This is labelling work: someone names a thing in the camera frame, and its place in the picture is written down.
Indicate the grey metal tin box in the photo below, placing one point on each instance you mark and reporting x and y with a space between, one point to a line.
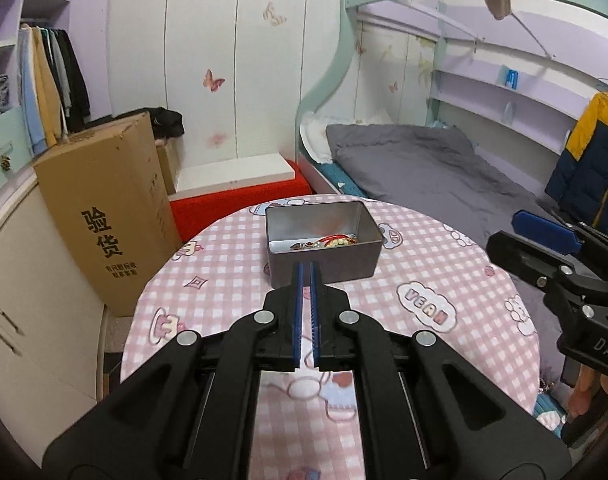
324 265

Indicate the teal bed mat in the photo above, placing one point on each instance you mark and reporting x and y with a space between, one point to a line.
339 176

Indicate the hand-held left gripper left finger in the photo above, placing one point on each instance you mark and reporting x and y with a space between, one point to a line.
298 320

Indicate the person's right hand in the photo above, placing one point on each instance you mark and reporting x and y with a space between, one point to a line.
581 392

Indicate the black bag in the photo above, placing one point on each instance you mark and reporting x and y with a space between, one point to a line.
166 122

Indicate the red ottoman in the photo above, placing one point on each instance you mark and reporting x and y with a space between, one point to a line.
209 210

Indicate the yellow navy puffer jacket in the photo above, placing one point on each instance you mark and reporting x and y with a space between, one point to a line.
584 170

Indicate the white curved cabinet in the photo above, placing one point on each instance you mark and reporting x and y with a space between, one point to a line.
34 285

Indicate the white quilted pad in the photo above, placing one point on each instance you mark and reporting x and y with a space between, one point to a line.
314 140

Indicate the pink butterfly sticker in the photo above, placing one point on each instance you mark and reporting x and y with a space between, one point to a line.
214 80

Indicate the brown hanging ornament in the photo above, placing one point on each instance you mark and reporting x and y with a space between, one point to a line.
498 4

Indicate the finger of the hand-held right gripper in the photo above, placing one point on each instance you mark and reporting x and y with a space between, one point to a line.
524 255
546 230

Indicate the lavender open wardrobe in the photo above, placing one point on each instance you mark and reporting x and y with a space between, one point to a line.
4 30

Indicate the pink checked cartoon tablecloth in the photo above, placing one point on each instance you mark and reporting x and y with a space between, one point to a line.
224 240

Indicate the white board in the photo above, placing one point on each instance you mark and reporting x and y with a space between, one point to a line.
234 172

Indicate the beige butterfly sticker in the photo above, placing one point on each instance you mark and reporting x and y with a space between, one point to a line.
274 14

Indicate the teal drawer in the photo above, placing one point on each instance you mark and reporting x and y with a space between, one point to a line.
11 132

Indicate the row of hanging clothes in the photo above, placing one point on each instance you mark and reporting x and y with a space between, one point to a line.
44 85

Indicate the lavender wall shelf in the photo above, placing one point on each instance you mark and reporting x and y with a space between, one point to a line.
484 85

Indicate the small blue white box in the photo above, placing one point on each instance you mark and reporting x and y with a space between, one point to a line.
510 77

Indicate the grey blanket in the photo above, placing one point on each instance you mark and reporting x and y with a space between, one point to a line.
434 175

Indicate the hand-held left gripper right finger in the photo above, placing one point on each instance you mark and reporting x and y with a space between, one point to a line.
315 320

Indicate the pile of mixed jewelry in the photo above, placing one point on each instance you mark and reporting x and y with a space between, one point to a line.
306 246

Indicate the large brown cardboard box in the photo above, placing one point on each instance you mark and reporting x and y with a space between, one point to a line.
109 185

